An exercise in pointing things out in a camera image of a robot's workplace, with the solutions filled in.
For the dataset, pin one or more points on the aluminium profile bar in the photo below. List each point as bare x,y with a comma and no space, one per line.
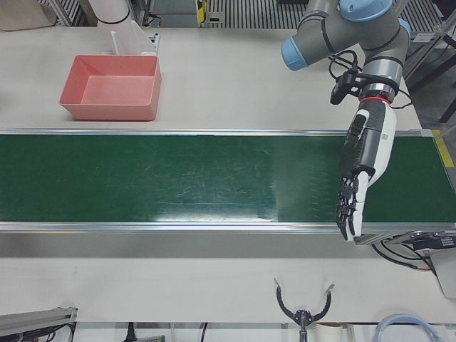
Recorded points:
32,318

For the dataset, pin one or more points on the white paper cup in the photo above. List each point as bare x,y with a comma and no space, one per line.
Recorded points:
327,333

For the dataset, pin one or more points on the aluminium cell frame post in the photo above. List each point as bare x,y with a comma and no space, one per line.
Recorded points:
432,46

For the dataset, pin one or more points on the robot hand white grey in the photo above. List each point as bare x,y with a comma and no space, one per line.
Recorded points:
377,142

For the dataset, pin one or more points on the black electronics board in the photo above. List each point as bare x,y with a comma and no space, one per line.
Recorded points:
436,240

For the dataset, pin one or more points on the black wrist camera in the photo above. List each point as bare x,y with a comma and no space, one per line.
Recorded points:
342,87

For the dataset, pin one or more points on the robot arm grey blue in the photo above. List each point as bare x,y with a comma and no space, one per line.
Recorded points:
356,32

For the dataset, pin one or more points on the white cylindrical robot base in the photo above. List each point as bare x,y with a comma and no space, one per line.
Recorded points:
110,10

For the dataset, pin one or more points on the green table surface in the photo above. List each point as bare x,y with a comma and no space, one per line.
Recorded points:
178,178

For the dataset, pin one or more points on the pink plastic box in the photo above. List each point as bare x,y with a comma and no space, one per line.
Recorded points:
114,92

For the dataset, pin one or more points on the black claw grabber tool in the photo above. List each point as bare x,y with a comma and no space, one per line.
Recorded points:
303,315

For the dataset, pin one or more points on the light grey device housing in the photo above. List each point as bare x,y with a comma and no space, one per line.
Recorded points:
447,274

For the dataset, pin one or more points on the brown cardboard sheet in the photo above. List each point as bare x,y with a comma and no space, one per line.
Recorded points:
21,14

